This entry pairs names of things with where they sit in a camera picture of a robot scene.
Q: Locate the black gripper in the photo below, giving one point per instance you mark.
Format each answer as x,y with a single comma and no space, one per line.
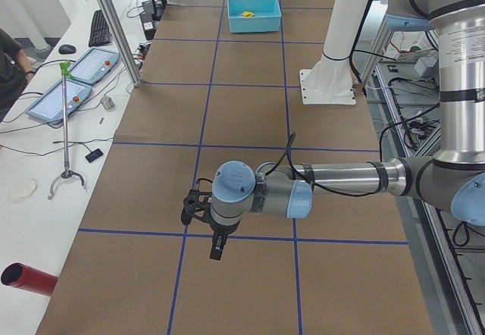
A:
222,231

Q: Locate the small black phone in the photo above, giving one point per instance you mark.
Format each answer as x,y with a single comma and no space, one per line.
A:
93,155

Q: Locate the small silver metal cylinder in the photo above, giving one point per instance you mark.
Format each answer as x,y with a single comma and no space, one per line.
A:
107,103

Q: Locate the red cylinder bottle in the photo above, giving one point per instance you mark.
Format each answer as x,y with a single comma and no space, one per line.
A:
24,277

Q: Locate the far blue teach pendant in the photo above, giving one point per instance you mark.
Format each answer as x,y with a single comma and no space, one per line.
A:
93,65

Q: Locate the blue teach pendant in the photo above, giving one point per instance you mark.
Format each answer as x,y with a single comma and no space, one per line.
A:
49,107
93,65

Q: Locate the near blue teach pendant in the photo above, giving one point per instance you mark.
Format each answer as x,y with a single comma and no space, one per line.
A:
49,107

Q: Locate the light blue plastic bin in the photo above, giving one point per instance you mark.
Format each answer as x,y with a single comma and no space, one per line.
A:
254,16

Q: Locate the black keyboard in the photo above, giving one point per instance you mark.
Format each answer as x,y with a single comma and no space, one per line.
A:
99,30

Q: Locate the black computer mouse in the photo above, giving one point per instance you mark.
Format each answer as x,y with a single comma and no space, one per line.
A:
67,49

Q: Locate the seated person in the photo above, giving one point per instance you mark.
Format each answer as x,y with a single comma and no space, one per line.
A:
16,72

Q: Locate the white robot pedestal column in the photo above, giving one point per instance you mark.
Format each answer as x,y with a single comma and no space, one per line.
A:
329,82

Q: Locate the green handled reacher grabber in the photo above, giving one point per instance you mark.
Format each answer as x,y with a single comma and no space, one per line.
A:
67,173

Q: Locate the aluminium frame post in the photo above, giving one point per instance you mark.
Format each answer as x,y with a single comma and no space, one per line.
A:
108,9

